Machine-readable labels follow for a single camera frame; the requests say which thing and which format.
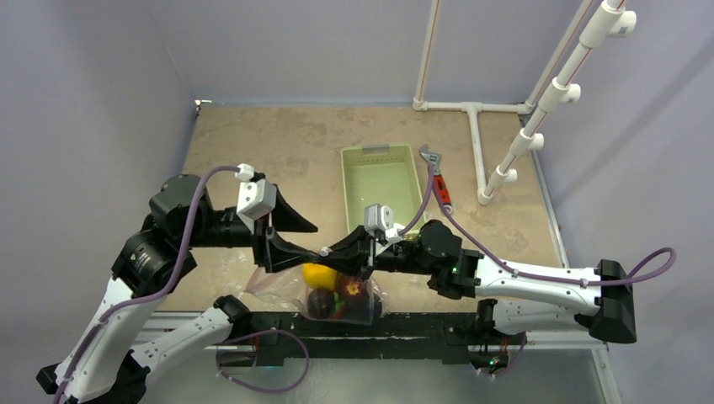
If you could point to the dark red toy apple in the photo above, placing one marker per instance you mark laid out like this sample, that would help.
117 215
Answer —
355 293

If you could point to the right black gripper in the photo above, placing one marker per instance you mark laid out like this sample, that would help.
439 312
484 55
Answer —
368 254

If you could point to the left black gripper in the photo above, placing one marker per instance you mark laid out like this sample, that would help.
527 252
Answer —
275 252

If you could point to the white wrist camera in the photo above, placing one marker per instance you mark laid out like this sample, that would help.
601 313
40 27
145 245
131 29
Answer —
379 222
256 197

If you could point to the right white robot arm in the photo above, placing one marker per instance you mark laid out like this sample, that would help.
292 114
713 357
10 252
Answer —
598 300

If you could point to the clear zip top bag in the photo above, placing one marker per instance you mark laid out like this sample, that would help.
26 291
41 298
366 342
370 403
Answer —
287 289

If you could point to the yellow toy bell pepper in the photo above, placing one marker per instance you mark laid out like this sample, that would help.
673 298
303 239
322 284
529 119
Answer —
318 276

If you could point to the white pvc pipe frame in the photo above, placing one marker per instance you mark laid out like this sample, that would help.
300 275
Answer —
593 23

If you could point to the green plastic basket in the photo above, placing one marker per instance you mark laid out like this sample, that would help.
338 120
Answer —
383 174

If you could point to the dark purple toy plum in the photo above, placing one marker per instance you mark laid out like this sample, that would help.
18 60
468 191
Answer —
321 304

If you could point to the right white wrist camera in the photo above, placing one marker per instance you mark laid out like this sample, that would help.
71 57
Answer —
379 222

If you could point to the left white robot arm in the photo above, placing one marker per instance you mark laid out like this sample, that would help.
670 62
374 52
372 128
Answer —
105 366

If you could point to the black base bar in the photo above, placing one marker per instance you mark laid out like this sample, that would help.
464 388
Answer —
451 338

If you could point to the grey adjustable wrench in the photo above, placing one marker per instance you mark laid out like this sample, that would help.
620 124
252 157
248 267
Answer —
440 187

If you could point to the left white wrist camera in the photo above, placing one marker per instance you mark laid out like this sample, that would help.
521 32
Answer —
256 197

